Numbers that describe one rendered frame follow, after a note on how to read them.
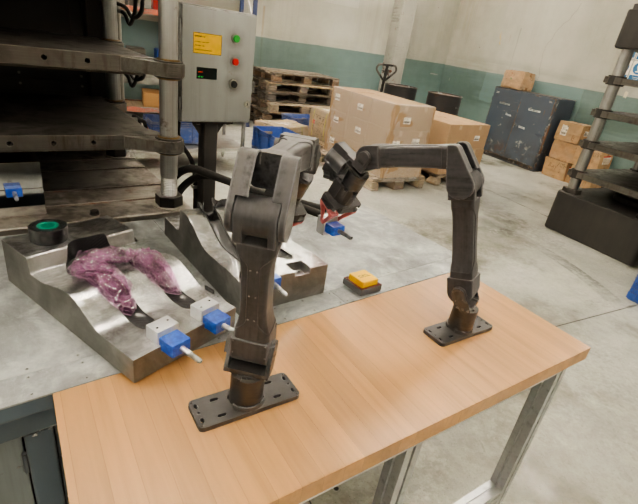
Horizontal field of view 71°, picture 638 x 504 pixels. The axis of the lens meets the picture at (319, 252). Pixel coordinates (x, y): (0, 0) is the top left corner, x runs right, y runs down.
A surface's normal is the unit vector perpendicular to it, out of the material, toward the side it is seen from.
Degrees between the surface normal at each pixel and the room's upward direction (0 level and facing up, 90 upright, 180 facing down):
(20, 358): 0
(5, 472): 90
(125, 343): 0
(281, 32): 90
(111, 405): 0
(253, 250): 98
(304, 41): 90
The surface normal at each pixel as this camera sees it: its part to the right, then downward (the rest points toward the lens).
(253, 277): -0.18, 0.52
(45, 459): 0.60, 0.42
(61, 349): 0.14, -0.89
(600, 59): -0.88, 0.09
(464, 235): -0.52, 0.29
